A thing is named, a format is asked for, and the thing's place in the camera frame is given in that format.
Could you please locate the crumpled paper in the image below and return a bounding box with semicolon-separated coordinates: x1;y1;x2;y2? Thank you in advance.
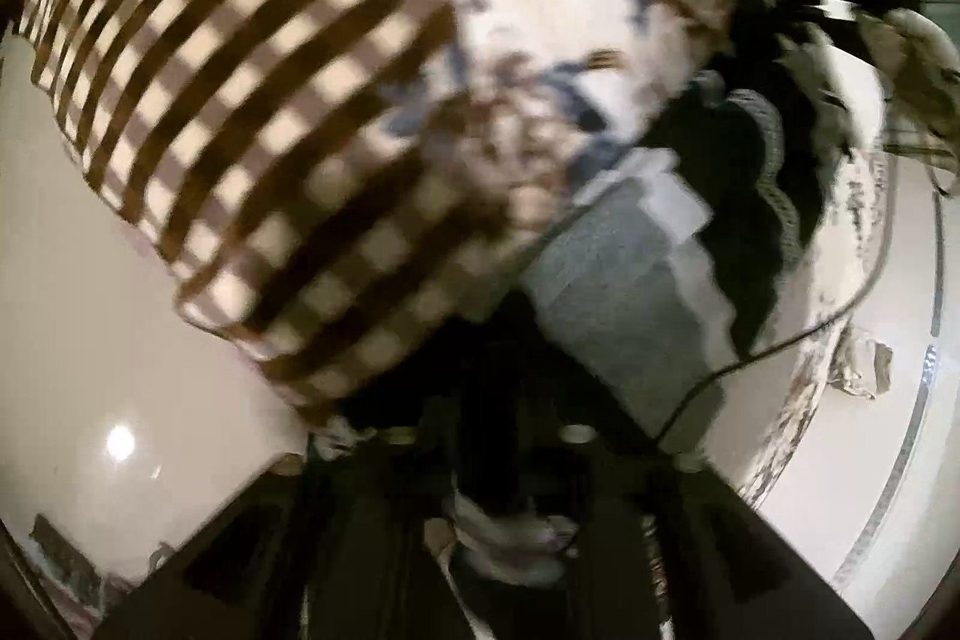
825;326;897;399

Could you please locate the pale patterned cloth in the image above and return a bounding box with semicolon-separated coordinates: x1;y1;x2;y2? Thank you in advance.
851;4;960;120

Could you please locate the black garment with knit trim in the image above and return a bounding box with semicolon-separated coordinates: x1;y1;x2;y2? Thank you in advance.
645;0;860;357

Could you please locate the small white cloth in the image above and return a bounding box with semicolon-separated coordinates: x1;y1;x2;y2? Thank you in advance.
424;488;584;587

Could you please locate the brown checked blanket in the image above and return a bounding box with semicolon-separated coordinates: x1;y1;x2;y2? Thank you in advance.
19;0;542;420

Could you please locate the grey garment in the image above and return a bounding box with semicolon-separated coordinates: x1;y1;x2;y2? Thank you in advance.
517;175;743;453

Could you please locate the black cable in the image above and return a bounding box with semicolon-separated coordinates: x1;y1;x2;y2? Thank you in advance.
651;145;947;447

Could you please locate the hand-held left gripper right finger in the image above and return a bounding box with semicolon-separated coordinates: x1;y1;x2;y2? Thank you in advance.
514;325;680;618

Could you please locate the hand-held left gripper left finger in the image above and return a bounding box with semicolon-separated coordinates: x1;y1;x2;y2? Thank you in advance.
311;321;505;618

